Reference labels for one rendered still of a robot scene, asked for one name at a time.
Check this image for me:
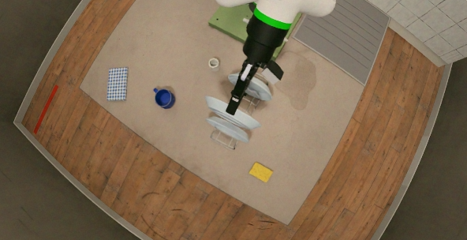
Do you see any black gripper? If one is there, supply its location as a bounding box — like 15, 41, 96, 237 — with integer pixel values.
226, 36, 276, 116

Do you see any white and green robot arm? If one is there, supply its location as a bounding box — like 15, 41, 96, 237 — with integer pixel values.
215, 0, 336, 85

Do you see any yellow sponge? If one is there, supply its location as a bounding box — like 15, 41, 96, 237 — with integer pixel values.
249, 162, 273, 182

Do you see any blue and white checked towel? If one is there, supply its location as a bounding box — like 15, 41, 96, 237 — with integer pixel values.
107, 67, 129, 101

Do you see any white tiled splashback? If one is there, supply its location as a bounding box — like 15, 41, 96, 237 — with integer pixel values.
368, 0, 467, 67

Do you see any dark blue mug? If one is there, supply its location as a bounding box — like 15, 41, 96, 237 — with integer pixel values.
153, 88, 176, 109

